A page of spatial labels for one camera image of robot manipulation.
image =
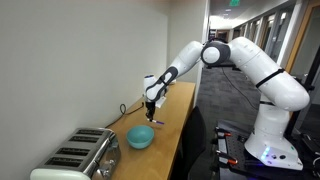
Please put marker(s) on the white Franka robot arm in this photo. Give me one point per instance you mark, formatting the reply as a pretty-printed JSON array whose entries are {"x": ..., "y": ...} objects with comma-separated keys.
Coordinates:
[{"x": 266, "y": 83}]

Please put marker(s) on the green exit sign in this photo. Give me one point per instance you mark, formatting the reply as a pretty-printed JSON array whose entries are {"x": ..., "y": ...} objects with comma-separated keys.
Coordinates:
[{"x": 234, "y": 2}]

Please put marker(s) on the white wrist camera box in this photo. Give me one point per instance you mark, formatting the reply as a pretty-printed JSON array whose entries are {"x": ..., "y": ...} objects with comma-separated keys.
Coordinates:
[{"x": 160, "y": 102}]

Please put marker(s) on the silver four slot toaster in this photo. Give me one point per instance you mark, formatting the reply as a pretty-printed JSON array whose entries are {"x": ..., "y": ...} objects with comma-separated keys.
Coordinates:
[{"x": 76, "y": 155}]

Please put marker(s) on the purple capped white marker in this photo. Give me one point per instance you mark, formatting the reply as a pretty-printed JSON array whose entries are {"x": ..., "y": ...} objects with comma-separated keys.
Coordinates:
[{"x": 158, "y": 122}]

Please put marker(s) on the teal bowl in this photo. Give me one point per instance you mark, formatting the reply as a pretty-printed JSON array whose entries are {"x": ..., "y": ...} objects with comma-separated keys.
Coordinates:
[{"x": 140, "y": 136}]

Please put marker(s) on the black perforated robot base table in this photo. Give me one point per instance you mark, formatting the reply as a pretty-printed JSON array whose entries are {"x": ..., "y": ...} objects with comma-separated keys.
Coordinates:
[{"x": 240, "y": 150}]

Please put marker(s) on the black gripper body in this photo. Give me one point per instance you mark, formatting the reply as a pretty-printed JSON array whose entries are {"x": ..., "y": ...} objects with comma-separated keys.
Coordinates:
[{"x": 150, "y": 107}]

